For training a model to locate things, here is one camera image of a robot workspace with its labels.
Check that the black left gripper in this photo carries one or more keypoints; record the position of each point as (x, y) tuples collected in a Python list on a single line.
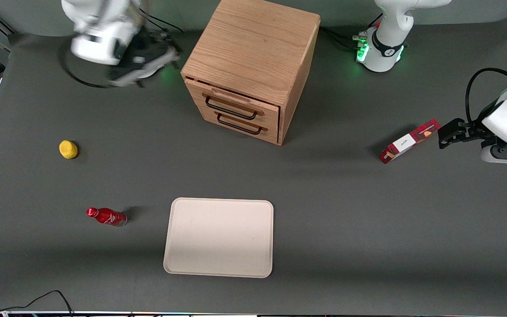
[(472, 130)]

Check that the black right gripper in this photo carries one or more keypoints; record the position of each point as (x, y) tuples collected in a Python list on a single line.
[(141, 42)]

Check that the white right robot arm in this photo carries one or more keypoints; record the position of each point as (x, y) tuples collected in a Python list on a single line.
[(99, 26)]

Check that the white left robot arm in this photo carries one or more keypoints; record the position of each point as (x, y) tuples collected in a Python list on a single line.
[(390, 48)]

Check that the wooden drawer cabinet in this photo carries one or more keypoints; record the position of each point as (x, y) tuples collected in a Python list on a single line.
[(253, 44)]

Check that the wooden drawer front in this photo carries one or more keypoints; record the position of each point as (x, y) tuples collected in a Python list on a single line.
[(271, 134)]

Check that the red and white snack box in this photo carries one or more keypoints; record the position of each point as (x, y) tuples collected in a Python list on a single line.
[(405, 143)]

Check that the yellow lemon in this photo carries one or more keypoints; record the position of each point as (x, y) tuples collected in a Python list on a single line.
[(68, 149)]

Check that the red bottle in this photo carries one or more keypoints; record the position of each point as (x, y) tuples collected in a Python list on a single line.
[(106, 216)]

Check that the beige plastic tray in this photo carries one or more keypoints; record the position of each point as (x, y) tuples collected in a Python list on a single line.
[(218, 237)]

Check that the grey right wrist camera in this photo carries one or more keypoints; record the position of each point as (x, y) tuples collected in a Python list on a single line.
[(148, 68)]

